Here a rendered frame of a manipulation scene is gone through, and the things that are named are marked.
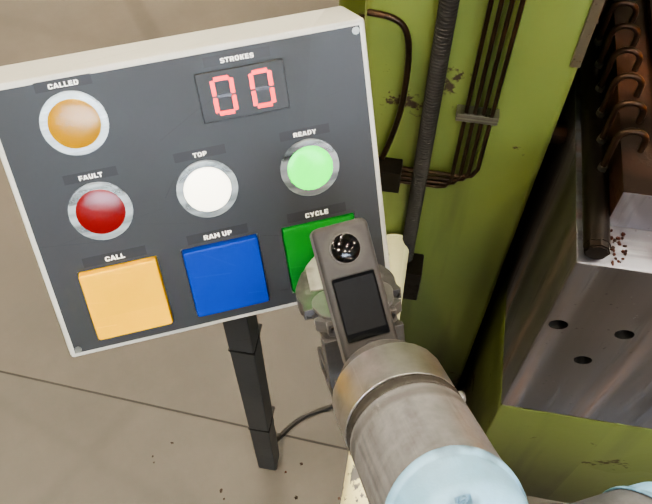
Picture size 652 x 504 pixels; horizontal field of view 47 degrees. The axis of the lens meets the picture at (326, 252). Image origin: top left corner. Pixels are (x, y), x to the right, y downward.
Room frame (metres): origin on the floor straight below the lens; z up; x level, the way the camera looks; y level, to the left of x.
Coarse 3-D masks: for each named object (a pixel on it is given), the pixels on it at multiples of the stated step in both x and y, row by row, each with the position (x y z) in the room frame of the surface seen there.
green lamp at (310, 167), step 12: (300, 156) 0.46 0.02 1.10; (312, 156) 0.46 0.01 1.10; (324, 156) 0.47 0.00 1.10; (288, 168) 0.45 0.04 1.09; (300, 168) 0.46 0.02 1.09; (312, 168) 0.46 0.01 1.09; (324, 168) 0.46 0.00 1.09; (300, 180) 0.45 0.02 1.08; (312, 180) 0.45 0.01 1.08; (324, 180) 0.45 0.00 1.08
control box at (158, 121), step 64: (64, 64) 0.50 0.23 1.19; (128, 64) 0.48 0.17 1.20; (192, 64) 0.49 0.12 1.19; (256, 64) 0.50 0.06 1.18; (320, 64) 0.51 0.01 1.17; (0, 128) 0.44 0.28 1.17; (128, 128) 0.45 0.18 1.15; (192, 128) 0.46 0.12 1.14; (256, 128) 0.47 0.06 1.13; (320, 128) 0.48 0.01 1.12; (64, 192) 0.41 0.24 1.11; (128, 192) 0.42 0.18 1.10; (256, 192) 0.44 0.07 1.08; (320, 192) 0.45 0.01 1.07; (64, 256) 0.38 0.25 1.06; (128, 256) 0.39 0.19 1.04; (384, 256) 0.42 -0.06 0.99; (64, 320) 0.34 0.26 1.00; (192, 320) 0.36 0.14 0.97
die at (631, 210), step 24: (648, 0) 0.84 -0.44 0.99; (648, 24) 0.79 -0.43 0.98; (648, 48) 0.75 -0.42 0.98; (624, 72) 0.70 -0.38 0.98; (648, 72) 0.70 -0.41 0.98; (624, 96) 0.66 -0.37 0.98; (648, 96) 0.66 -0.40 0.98; (624, 120) 0.62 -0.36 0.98; (648, 120) 0.62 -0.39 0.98; (624, 144) 0.58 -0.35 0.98; (648, 144) 0.58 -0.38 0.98; (624, 168) 0.55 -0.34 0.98; (648, 168) 0.55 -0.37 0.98; (624, 192) 0.51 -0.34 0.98; (648, 192) 0.51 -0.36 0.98; (624, 216) 0.51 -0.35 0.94; (648, 216) 0.51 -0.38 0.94
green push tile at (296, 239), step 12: (336, 216) 0.44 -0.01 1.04; (348, 216) 0.44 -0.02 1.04; (288, 228) 0.42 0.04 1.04; (300, 228) 0.42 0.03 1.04; (312, 228) 0.42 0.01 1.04; (288, 240) 0.41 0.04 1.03; (300, 240) 0.42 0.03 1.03; (288, 252) 0.41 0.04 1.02; (300, 252) 0.41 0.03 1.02; (312, 252) 0.41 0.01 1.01; (288, 264) 0.40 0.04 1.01; (300, 264) 0.40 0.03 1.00
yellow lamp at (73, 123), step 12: (60, 108) 0.45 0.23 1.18; (72, 108) 0.45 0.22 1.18; (84, 108) 0.45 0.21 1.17; (48, 120) 0.45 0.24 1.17; (60, 120) 0.45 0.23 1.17; (72, 120) 0.45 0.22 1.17; (84, 120) 0.45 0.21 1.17; (96, 120) 0.45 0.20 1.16; (60, 132) 0.44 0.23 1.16; (72, 132) 0.44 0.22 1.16; (84, 132) 0.44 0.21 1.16; (96, 132) 0.45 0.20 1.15; (72, 144) 0.44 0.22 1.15; (84, 144) 0.44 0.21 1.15
